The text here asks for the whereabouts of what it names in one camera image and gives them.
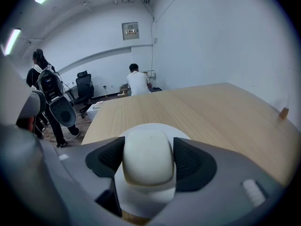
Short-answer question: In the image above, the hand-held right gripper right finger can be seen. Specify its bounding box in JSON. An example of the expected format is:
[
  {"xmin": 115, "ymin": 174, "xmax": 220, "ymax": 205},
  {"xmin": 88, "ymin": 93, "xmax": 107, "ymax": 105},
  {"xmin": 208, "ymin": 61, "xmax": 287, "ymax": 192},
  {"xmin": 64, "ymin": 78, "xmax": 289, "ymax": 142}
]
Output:
[{"xmin": 143, "ymin": 137, "xmax": 290, "ymax": 226}]

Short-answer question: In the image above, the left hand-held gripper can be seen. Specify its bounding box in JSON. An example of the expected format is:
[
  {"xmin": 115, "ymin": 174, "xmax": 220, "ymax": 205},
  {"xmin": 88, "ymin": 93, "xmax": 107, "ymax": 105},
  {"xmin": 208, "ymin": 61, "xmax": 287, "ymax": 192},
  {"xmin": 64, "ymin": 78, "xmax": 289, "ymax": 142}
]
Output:
[{"xmin": 17, "ymin": 88, "xmax": 77, "ymax": 128}]

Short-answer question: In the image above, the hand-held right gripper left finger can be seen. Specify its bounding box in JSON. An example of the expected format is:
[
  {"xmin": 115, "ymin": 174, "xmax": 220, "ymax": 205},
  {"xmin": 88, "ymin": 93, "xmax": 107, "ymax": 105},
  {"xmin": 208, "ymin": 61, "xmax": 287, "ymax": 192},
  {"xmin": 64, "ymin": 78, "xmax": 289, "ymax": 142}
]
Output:
[{"xmin": 37, "ymin": 136, "xmax": 133, "ymax": 226}]

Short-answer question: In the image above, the white round object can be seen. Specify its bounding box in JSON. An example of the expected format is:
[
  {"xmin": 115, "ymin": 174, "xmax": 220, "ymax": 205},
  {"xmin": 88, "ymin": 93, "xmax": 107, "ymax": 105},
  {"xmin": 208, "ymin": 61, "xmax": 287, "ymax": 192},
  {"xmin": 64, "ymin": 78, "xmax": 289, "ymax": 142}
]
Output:
[
  {"xmin": 121, "ymin": 129, "xmax": 175, "ymax": 187},
  {"xmin": 113, "ymin": 123, "xmax": 192, "ymax": 219}
]

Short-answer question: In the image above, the low white side table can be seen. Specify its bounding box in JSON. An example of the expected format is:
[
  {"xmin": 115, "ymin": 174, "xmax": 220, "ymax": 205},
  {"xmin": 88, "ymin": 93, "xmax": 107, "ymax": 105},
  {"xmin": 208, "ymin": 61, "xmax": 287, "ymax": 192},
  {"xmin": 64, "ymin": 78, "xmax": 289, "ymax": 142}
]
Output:
[{"xmin": 86, "ymin": 100, "xmax": 104, "ymax": 120}]

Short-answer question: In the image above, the black office chair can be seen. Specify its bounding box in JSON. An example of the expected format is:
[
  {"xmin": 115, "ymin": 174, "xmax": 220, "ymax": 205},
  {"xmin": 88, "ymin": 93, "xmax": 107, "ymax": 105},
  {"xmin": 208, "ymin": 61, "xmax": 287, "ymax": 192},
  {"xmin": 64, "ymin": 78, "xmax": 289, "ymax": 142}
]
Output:
[{"xmin": 72, "ymin": 70, "xmax": 95, "ymax": 119}]

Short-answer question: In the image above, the small wooden block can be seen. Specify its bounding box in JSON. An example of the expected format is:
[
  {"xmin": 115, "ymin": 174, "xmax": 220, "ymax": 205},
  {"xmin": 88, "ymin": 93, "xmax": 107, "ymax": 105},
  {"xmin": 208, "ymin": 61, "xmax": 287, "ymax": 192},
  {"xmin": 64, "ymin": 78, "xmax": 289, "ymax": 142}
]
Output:
[{"xmin": 279, "ymin": 107, "xmax": 290, "ymax": 120}]

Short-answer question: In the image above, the dark backpack with light straps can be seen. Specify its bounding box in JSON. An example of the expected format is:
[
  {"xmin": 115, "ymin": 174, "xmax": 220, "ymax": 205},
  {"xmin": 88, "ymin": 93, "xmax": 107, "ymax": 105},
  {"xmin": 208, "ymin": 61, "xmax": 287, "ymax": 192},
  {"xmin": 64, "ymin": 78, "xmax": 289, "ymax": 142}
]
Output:
[{"xmin": 36, "ymin": 64, "xmax": 63, "ymax": 99}]

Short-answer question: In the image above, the grey wall electrical panel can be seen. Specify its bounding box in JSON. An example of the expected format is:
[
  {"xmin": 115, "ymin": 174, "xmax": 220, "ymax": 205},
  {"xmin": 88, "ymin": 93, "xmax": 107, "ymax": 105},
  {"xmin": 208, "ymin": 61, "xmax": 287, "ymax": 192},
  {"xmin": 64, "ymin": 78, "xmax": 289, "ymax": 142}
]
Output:
[{"xmin": 121, "ymin": 21, "xmax": 140, "ymax": 41}]

